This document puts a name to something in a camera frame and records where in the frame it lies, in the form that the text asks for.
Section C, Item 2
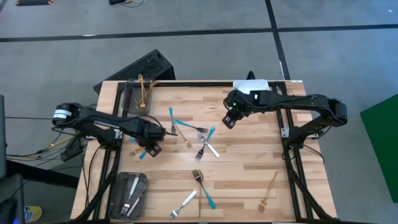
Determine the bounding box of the dark upright panel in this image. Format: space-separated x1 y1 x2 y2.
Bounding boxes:
0 95 7 180

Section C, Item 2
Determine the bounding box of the black aluminium table frame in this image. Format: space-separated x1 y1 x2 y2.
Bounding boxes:
73 80 336 224

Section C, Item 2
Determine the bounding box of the yellow cable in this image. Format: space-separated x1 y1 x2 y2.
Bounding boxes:
46 136 76 151

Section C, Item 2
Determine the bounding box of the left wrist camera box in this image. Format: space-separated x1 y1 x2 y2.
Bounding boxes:
144 142 163 158

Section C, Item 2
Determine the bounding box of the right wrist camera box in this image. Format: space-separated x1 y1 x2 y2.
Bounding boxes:
221 113 238 130

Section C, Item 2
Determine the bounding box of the grey translucent plastic bin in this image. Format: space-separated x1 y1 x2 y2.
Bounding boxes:
108 171 149 221
122 78 153 115

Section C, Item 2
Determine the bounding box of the black device with cables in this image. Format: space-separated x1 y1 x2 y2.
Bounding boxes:
108 0 146 7

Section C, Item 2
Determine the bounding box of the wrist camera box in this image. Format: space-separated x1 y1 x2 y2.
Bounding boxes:
144 142 163 158
221 113 238 130

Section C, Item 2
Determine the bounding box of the black and orange bar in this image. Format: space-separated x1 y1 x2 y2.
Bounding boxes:
15 0 55 7

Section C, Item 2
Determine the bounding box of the white plastic bin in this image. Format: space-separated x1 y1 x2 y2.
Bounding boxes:
232 78 270 94

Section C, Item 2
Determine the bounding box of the dark grey chair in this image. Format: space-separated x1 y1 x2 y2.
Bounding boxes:
0 173 25 224

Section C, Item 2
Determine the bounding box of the green board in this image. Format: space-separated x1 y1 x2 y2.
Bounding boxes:
359 94 398 203

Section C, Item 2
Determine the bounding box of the gold utensil handle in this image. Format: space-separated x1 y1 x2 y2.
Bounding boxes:
140 74 146 109

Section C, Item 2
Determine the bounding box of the yellow and blue object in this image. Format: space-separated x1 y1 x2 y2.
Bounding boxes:
24 205 43 223

